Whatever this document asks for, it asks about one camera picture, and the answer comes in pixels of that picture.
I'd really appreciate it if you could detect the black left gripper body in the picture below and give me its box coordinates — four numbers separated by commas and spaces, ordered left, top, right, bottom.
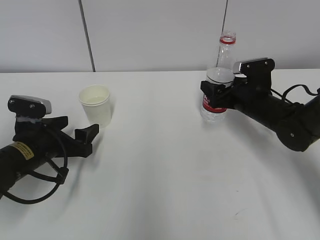
13, 120, 93, 158

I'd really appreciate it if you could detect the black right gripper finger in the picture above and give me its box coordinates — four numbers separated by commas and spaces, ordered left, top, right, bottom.
200, 80, 234, 109

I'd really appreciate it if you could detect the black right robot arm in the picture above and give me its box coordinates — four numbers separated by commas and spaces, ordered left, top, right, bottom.
200, 73, 320, 152

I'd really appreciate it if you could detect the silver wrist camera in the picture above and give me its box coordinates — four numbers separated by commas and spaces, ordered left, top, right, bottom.
7, 95, 52, 119
232, 57, 275, 75

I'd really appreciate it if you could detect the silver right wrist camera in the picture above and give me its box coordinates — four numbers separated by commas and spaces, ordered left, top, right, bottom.
232, 57, 275, 75

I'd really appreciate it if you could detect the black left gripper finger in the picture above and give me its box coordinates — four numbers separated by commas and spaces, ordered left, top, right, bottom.
41, 116, 68, 130
74, 123, 100, 145

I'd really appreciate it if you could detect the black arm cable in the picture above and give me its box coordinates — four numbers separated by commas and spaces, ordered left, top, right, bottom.
4, 124, 70, 205
271, 84, 320, 105

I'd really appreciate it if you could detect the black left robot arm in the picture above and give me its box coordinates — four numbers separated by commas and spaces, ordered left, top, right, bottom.
0, 116, 100, 204

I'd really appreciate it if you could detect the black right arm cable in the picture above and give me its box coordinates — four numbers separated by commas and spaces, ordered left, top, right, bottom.
271, 84, 320, 105

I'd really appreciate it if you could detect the white paper cup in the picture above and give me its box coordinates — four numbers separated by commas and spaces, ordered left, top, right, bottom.
78, 84, 112, 129

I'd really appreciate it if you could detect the Nongfu Spring water bottle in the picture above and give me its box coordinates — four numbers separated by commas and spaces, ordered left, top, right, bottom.
199, 30, 238, 125

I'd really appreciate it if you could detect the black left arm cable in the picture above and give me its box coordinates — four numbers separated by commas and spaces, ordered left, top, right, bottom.
4, 124, 70, 205

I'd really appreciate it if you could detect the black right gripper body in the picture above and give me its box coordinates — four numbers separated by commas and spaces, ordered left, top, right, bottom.
219, 72, 273, 110

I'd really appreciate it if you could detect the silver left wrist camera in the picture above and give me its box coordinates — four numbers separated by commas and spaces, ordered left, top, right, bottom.
7, 95, 52, 119

